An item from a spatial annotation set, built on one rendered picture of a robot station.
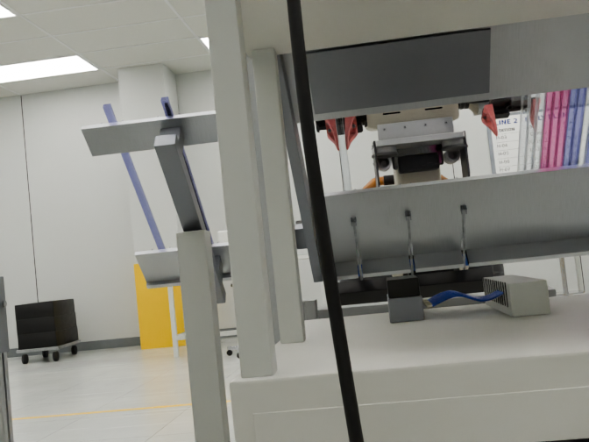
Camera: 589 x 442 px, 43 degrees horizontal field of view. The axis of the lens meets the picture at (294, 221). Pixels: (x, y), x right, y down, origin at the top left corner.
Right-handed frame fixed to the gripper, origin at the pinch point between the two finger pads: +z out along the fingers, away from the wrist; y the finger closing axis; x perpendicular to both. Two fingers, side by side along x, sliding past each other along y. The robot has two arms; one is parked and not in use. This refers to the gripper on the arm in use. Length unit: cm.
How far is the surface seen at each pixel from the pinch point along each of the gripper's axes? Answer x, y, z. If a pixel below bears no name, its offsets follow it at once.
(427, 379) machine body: -38, 8, 72
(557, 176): 11.4, 40.2, 3.3
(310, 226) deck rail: 13.7, -8.0, 7.7
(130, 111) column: 393, -243, -515
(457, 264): 28.4, 20.5, 9.1
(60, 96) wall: 409, -340, -579
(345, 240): 22.7, -1.8, 4.6
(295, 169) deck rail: -0.9, -8.9, 6.2
